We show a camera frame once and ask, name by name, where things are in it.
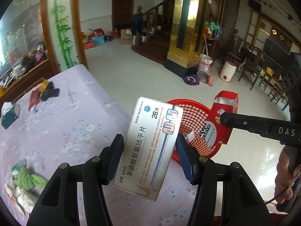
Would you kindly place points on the broom and dustpan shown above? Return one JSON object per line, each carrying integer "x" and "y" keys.
{"x": 205, "y": 77}

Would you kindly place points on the red white snack carton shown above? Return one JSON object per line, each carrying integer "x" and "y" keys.
{"x": 214, "y": 132}

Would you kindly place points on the red white wet wipe pack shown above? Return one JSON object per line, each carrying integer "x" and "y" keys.
{"x": 23, "y": 200}

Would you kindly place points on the wall television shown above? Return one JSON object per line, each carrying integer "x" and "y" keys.
{"x": 276, "y": 53}

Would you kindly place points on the golden pillar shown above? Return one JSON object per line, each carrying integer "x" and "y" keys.
{"x": 186, "y": 39}

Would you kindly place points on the wooden chair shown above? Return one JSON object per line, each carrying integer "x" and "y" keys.
{"x": 253, "y": 66}

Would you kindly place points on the white cylindrical stool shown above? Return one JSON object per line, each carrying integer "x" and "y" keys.
{"x": 227, "y": 72}

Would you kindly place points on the white plastic bucket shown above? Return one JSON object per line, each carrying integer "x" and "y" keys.
{"x": 205, "y": 63}

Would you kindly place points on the person's right hand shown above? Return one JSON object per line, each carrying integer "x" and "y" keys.
{"x": 284, "y": 178}

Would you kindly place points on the yellow tape roll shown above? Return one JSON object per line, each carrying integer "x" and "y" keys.
{"x": 43, "y": 86}

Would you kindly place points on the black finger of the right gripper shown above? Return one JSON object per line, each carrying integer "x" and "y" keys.
{"x": 280, "y": 130}

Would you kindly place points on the red plastic mesh basket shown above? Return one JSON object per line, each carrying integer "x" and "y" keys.
{"x": 194, "y": 115}

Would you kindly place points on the black remote pouch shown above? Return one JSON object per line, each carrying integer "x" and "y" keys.
{"x": 49, "y": 92}

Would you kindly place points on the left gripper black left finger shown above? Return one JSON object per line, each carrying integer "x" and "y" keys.
{"x": 58, "y": 203}

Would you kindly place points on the teal cartoon tissue pack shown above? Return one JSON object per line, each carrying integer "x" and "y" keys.
{"x": 20, "y": 164}

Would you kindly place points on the cardboard carton on floor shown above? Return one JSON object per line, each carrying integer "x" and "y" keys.
{"x": 126, "y": 37}

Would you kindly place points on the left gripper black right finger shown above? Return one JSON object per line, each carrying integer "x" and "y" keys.
{"x": 225, "y": 194}

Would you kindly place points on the green towel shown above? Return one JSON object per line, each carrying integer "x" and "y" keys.
{"x": 28, "y": 181}

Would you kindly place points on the green tissue box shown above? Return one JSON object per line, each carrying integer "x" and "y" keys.
{"x": 10, "y": 112}

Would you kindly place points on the white medicine box blue stripe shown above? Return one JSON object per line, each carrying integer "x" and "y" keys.
{"x": 148, "y": 148}

